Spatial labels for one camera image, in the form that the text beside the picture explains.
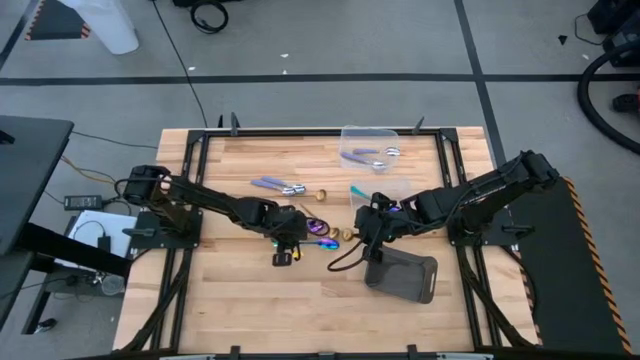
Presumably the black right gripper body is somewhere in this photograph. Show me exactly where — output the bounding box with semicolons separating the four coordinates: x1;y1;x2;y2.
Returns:
353;197;404;245

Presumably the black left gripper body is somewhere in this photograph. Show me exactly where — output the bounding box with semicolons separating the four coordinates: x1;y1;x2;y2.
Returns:
269;207;310;251

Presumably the purple handled silver spoon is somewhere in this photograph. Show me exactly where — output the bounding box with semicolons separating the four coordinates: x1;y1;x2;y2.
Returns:
250;179;296;197
340;151;388;171
351;146;402;158
260;175;307;195

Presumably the white flat box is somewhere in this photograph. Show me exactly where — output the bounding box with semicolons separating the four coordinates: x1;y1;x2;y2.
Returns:
53;209;137;271

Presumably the clear plastic cup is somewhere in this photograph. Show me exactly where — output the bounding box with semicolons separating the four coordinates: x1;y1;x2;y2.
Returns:
101;273;126;297

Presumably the large black hazard-edged mat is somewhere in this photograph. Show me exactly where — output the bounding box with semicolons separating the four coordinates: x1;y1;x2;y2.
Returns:
499;175;635;357

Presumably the black power adapter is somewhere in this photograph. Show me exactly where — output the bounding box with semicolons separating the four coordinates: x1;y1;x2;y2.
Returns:
63;194;104;212

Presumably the black desk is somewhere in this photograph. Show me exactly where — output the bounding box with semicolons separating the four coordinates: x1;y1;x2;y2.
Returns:
0;115;134;334

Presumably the white round pillar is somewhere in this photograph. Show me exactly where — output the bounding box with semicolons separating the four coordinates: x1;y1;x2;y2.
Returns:
59;0;141;56

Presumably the orange black tool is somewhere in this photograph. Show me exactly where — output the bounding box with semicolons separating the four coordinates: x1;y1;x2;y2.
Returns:
612;87;640;114

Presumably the small hazard striped mat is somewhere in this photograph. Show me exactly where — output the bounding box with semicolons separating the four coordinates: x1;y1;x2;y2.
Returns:
24;0;92;41

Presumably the black equipment case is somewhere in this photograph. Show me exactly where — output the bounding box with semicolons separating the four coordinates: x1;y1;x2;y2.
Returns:
585;0;640;69

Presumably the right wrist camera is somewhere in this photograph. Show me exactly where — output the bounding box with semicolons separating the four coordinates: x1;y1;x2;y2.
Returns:
363;243;386;265

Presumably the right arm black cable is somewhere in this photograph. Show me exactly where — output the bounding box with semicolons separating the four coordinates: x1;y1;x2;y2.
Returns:
327;234;377;274

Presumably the black aluminium rig frame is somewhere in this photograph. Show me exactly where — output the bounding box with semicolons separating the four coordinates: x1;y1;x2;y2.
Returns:
112;113;541;360

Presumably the long black floor cable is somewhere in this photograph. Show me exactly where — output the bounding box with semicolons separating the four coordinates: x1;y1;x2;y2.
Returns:
151;0;209;129

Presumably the thin black floor cable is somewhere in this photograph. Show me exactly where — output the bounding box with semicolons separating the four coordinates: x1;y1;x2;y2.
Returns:
69;130;160;150

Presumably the yellow floor cable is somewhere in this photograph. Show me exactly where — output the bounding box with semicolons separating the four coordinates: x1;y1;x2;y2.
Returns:
59;154;117;185

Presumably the coiled black cable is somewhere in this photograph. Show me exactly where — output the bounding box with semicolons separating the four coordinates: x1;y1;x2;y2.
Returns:
189;0;230;35

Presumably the thick black hose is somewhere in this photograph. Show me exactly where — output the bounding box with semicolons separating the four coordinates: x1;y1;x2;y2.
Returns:
576;41;640;156

